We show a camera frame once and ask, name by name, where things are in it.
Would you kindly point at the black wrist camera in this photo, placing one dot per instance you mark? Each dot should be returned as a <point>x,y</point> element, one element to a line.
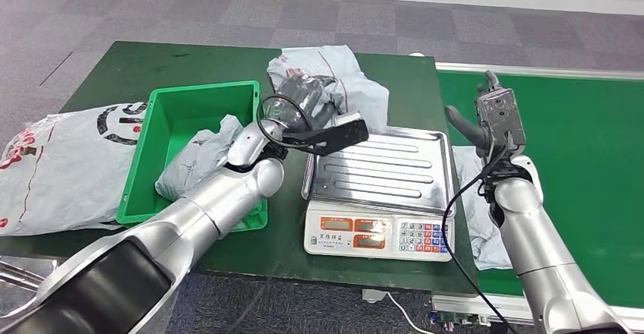
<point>500,115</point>
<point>337,138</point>

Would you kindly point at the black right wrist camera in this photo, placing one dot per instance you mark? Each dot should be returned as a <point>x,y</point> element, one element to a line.
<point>500,115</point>

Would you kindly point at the green circuit board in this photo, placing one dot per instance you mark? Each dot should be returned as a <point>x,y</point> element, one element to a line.
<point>450,320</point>

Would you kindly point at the aluminium conveyor side rail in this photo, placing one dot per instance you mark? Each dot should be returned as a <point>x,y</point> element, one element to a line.
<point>553,71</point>
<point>455,302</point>

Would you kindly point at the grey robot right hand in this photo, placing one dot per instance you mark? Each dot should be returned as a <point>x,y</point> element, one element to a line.
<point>465,130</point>

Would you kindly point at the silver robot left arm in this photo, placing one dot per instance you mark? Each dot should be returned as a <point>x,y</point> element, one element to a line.
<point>151,251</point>

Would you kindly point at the white electronic scale body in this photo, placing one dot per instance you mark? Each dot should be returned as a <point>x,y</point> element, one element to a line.
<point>337,241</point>

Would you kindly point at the green conveyor belt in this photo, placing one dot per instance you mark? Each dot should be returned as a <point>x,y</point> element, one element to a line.
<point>578,145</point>

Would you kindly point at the green plastic crate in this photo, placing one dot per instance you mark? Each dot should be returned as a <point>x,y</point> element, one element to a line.
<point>171,115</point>

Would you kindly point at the chrome chair base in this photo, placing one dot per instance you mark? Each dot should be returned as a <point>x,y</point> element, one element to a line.
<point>15,276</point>

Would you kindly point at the large white printed bag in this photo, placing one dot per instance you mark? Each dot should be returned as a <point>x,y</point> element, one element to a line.
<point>60,171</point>

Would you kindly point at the grey parcel with red print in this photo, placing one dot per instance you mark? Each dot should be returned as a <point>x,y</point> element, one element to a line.
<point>196,166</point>
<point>478,241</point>
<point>352,90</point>

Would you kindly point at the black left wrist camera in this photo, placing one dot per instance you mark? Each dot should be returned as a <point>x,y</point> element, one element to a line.
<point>337,138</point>

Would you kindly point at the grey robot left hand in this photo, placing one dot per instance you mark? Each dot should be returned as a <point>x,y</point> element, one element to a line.
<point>307,100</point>

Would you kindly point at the white table foot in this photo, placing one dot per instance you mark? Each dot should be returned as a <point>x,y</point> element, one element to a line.
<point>373,295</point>

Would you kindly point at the steel scale tray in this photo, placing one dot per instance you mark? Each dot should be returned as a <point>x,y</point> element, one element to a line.
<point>377,171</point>

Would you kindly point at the small white round knob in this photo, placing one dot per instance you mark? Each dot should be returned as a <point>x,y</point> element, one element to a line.
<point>416,53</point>

